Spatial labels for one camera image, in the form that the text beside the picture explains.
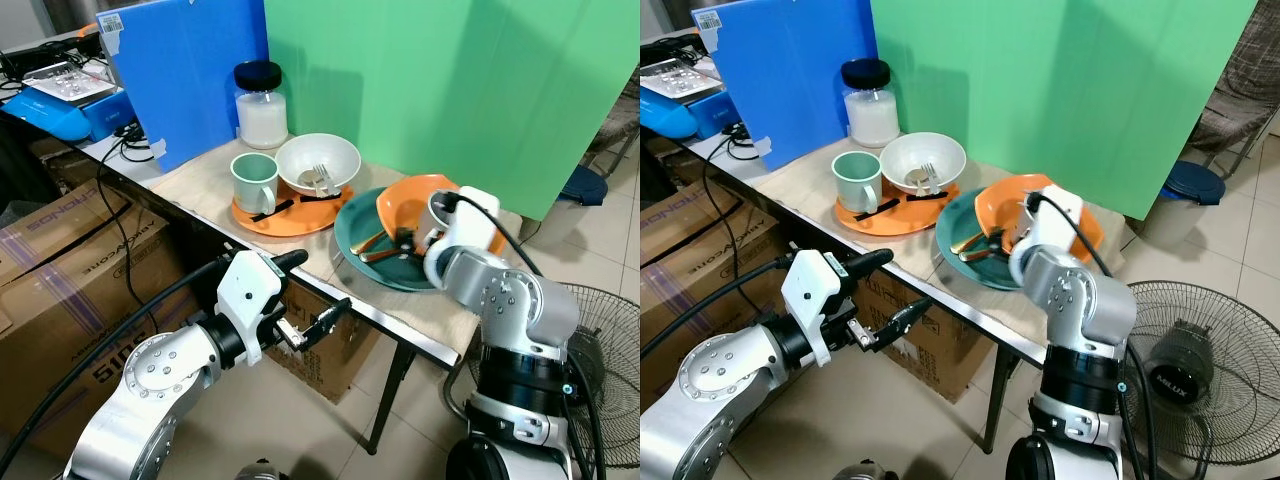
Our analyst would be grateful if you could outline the gold spoon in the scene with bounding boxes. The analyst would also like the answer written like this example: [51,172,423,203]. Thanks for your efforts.
[354,234,413,265]
[948,228,1007,265]

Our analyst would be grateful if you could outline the small cardboard box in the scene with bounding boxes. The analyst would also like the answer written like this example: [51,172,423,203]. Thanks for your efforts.
[853,272,993,403]
[263,272,379,407]

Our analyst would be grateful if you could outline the deep orange bowl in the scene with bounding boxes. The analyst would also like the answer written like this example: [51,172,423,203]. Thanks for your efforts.
[974,173,1106,265]
[375,174,507,257]

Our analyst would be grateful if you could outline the flat orange plate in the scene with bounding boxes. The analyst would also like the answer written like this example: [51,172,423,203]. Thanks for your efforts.
[231,180,357,239]
[835,180,962,238]

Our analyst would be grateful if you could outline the dark teal plate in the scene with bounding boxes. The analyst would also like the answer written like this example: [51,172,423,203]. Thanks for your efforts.
[333,187,471,294]
[935,187,1051,292]

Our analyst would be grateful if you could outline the black chopstick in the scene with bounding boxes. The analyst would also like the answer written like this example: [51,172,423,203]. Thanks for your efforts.
[251,192,347,224]
[854,192,951,222]

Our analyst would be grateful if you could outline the pale green mug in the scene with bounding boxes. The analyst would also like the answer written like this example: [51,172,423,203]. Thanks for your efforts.
[230,152,281,217]
[831,151,884,215]

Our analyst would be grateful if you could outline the black table leg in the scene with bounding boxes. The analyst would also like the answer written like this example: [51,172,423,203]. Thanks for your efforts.
[980,345,1023,456]
[364,338,422,457]

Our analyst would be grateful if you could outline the beige table cloth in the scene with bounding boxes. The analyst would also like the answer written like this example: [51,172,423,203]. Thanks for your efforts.
[148,138,523,353]
[748,138,1136,353]

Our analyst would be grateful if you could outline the white bowl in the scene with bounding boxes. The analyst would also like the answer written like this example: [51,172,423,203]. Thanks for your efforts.
[276,133,363,199]
[881,132,969,197]

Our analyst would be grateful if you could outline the glass jar with black lid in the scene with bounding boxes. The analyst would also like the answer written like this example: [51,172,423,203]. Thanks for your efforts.
[234,60,291,152]
[841,58,901,150]

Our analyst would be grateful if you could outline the green plastic board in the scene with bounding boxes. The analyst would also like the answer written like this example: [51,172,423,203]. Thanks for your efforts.
[868,0,1260,221]
[263,0,641,222]

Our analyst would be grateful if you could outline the large cardboard box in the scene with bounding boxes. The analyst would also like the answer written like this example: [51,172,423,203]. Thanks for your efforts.
[640,180,793,413]
[0,183,189,463]

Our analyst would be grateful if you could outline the bucket with blue lid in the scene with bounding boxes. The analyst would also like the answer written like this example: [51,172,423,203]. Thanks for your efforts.
[1138,160,1227,252]
[558,165,610,208]

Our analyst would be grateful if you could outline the blue plastic board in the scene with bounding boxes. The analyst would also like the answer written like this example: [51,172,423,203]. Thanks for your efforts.
[97,0,272,172]
[692,0,881,172]

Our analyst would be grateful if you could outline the black floor fan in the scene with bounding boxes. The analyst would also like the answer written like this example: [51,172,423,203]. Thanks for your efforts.
[1118,280,1280,468]
[445,284,641,471]

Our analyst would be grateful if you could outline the blue weighing scale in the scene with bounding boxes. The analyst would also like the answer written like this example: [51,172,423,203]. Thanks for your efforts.
[0,58,133,143]
[640,58,743,143]

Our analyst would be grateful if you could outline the brown woven chair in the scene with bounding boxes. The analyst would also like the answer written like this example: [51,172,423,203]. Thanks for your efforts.
[1192,0,1280,183]

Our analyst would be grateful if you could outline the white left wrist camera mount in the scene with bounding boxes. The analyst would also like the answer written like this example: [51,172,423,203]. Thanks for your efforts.
[779,250,854,367]
[214,250,288,367]

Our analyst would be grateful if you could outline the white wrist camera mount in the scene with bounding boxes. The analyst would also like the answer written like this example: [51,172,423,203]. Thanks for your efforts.
[428,185,502,263]
[779,250,854,367]
[214,250,288,367]
[1012,184,1088,259]

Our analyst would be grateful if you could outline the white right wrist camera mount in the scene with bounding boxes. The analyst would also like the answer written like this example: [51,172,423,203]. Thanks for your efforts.
[428,185,502,263]
[1012,184,1088,259]

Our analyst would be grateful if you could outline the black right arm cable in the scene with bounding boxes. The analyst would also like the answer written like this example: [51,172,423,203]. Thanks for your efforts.
[1030,192,1159,480]
[452,193,607,480]

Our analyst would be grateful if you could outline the black power cable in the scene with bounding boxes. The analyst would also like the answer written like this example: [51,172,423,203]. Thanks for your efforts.
[95,118,166,306]
[700,118,771,301]

